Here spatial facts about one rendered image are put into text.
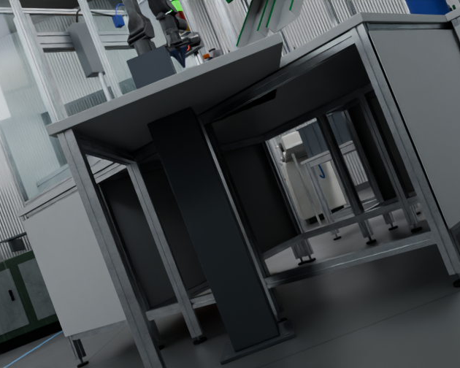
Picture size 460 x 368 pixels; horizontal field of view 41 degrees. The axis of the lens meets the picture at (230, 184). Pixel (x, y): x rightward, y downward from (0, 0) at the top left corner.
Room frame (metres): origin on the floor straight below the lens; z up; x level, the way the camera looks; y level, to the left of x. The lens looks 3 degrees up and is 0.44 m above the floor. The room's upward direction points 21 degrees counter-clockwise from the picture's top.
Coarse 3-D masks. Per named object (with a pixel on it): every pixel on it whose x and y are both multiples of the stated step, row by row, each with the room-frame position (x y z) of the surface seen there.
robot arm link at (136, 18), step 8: (128, 0) 2.14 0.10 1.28; (136, 0) 2.16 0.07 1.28; (128, 8) 2.14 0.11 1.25; (136, 8) 2.14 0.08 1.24; (136, 16) 2.13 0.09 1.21; (144, 16) 2.15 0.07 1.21; (128, 24) 2.15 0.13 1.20; (136, 24) 2.13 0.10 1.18; (144, 24) 2.12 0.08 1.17; (136, 32) 2.13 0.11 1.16; (136, 40) 2.15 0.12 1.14
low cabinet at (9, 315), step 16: (16, 256) 5.92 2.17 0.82; (32, 256) 5.92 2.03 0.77; (0, 272) 5.92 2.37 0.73; (16, 272) 5.92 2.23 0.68; (32, 272) 5.92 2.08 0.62; (0, 288) 5.92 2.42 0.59; (16, 288) 5.92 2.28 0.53; (32, 288) 5.92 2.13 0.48; (0, 304) 5.92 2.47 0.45; (16, 304) 5.92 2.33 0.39; (32, 304) 5.92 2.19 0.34; (48, 304) 5.92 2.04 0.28; (0, 320) 5.91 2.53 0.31; (16, 320) 5.92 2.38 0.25; (32, 320) 5.92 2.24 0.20; (48, 320) 5.92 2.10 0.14; (0, 336) 5.92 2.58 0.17; (16, 336) 5.92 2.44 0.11; (32, 336) 5.97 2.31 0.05; (0, 352) 5.97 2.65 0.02
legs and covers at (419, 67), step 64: (384, 64) 1.82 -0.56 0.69; (448, 64) 2.23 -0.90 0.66; (448, 128) 2.04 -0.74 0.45; (128, 192) 2.92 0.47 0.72; (256, 192) 3.64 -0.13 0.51; (448, 192) 1.88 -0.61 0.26; (128, 256) 2.75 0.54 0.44; (192, 256) 3.11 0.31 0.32; (256, 256) 2.28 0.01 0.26; (384, 256) 1.96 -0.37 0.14; (448, 256) 1.83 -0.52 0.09
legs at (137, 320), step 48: (96, 144) 1.98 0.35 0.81; (192, 144) 2.06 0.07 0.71; (96, 192) 1.72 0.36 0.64; (144, 192) 2.53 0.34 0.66; (192, 192) 2.06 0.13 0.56; (192, 240) 2.06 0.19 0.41; (240, 240) 2.05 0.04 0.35; (240, 288) 2.06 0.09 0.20; (144, 336) 1.71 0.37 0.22; (192, 336) 2.53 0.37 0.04; (240, 336) 2.06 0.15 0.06; (288, 336) 2.00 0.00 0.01
